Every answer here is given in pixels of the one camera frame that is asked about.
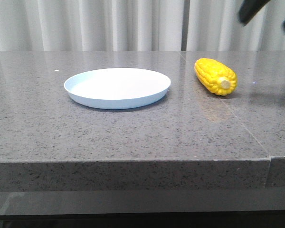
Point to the light blue round plate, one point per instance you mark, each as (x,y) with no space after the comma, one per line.
(117,88)

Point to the white pleated curtain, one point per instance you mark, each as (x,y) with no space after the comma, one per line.
(138,25)

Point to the yellow plastic corn cob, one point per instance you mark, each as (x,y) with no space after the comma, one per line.
(218,78)

